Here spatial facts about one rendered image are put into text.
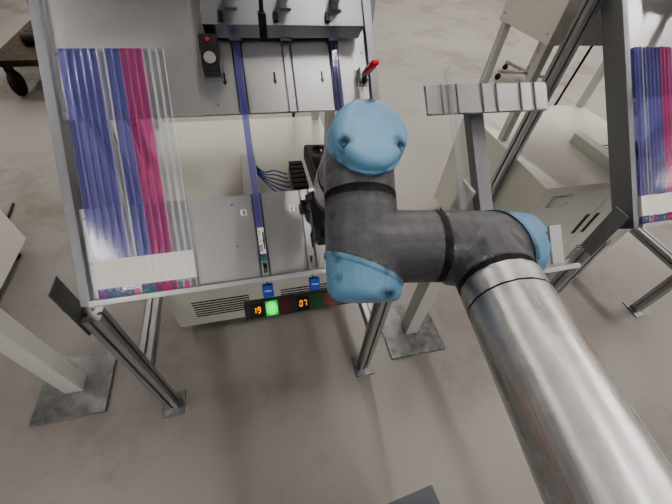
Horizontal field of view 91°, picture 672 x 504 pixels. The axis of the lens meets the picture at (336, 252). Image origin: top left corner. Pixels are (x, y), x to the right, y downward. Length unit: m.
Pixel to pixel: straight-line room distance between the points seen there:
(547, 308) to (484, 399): 1.29
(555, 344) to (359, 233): 0.17
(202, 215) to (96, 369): 1.00
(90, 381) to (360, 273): 1.44
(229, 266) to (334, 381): 0.80
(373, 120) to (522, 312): 0.21
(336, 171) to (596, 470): 0.28
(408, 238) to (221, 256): 0.55
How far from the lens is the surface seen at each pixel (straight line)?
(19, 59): 3.66
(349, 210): 0.31
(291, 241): 0.79
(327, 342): 1.50
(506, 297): 0.30
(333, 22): 0.88
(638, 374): 2.04
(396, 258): 0.31
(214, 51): 0.84
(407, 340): 1.56
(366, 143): 0.32
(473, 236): 0.34
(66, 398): 1.66
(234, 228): 0.79
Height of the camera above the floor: 1.35
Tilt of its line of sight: 48 degrees down
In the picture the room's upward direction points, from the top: 6 degrees clockwise
